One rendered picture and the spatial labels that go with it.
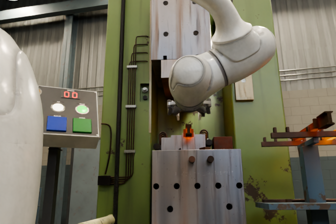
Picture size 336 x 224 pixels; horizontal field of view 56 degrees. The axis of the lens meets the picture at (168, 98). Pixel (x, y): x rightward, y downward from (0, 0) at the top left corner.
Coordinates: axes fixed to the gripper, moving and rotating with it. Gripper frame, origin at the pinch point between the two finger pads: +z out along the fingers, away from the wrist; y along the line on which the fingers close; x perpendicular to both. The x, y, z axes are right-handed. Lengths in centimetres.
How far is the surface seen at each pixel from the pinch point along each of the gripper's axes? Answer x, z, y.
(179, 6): 66, 35, -3
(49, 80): 282, 697, -374
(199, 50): 41, 35, 6
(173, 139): -2.6, 34.9, -6.7
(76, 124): 1.1, 17.6, -45.8
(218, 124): 14, 83, 19
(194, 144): -5.1, 34.9, 2.7
